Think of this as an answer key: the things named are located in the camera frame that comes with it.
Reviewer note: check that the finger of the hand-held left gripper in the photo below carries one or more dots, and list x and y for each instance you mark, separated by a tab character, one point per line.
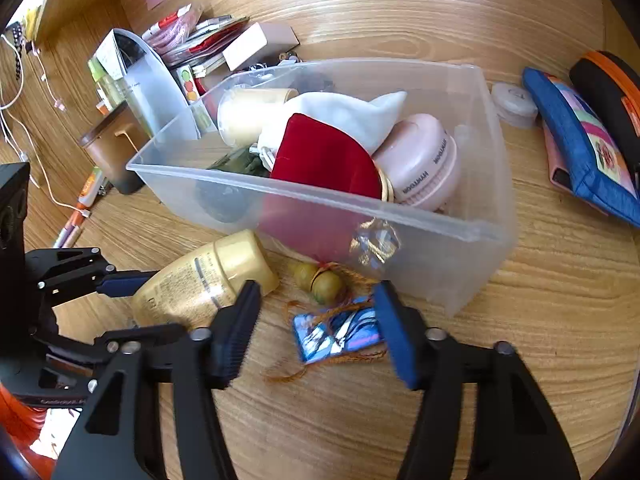
150	332
125	282

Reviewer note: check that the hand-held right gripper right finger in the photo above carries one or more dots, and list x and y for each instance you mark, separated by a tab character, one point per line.
395	340

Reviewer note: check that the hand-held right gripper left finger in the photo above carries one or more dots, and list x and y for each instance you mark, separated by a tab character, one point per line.
240	330

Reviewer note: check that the yellow cosmetic tube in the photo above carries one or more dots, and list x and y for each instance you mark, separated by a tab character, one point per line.
200	280

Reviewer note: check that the clear plastic bin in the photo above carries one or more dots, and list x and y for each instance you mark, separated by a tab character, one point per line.
425	270

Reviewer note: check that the pink round device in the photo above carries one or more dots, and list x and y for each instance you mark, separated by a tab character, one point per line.
420	160

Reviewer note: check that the red velvet pouch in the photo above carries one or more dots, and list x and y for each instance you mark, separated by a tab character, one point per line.
325	160

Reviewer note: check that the cream round jar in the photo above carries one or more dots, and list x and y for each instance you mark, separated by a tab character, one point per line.
250	115

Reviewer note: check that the orange pink marker pen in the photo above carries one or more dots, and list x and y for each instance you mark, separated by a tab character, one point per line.
75	220

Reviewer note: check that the olive green bead charm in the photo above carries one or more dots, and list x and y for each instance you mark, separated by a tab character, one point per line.
325	287

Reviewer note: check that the clear crystal ornament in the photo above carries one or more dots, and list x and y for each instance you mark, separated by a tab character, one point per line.
375	240

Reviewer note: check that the brown mug with lid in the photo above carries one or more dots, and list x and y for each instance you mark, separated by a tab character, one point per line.
107	160

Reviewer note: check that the small orange box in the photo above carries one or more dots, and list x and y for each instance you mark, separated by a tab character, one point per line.
105	106

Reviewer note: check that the reddish chair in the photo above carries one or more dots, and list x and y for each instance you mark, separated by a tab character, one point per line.
17	420

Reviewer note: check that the printed white paper sheet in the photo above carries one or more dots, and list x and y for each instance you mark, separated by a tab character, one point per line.
107	55

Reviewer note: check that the white file holder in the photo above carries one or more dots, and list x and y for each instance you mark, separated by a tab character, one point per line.
150	85

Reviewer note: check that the pink case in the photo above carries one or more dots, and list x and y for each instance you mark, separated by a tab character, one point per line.
555	160

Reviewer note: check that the pile of packets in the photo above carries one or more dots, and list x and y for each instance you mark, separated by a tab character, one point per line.
200	35

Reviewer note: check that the blue patchwork pouch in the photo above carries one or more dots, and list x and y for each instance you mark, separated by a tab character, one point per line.
575	150

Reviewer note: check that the small white round jar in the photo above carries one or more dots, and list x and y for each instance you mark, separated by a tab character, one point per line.
515	105

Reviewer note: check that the white cardboard box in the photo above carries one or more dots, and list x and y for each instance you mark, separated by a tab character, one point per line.
250	45

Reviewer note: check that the black orange zip pouch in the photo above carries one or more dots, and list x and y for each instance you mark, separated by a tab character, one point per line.
610	90

